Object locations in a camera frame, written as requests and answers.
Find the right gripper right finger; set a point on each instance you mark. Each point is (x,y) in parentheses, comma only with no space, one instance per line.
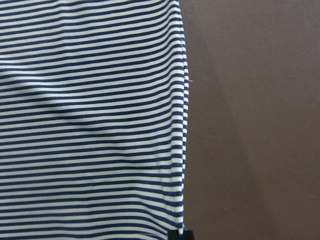
(188,235)

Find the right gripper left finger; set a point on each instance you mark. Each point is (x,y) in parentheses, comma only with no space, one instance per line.
(173,235)

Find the navy white striped polo shirt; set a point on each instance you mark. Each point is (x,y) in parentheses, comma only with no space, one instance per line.
(93,119)

